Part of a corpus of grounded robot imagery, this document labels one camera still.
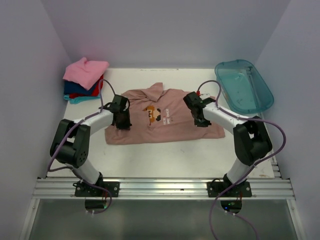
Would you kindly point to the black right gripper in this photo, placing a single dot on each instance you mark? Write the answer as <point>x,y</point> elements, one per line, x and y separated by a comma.
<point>203,124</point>

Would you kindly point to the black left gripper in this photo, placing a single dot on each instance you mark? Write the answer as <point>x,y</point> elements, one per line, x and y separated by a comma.
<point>125,125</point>

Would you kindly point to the dusty pink printed t-shirt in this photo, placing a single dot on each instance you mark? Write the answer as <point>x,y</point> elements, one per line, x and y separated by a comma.
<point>159,115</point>

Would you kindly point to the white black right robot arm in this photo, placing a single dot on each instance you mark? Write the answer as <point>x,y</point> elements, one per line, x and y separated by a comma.
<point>250,137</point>

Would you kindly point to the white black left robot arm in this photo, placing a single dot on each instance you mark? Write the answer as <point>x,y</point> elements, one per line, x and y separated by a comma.
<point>70,145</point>

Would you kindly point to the folded red t-shirt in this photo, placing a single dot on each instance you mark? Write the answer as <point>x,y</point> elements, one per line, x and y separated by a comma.
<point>78,91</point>

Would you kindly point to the folded teal t-shirt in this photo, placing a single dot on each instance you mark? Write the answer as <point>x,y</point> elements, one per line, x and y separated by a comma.
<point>79,99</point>

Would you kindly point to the folded pink t-shirt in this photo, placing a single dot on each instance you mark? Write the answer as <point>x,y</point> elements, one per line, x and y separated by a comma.
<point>85,72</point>

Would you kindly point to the folded navy blue t-shirt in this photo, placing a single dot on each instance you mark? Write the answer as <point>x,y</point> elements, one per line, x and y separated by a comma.
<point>67,88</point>

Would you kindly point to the teal plastic bin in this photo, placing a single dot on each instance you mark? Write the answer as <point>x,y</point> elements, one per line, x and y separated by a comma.
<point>243,88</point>

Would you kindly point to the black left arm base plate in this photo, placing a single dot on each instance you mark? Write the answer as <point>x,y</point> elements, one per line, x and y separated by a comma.
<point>105,189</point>

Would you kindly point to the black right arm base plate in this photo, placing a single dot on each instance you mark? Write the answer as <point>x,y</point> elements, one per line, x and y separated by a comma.
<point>228,188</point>

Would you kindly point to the aluminium mounting rail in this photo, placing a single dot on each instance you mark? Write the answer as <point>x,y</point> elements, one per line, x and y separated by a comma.
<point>59,188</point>

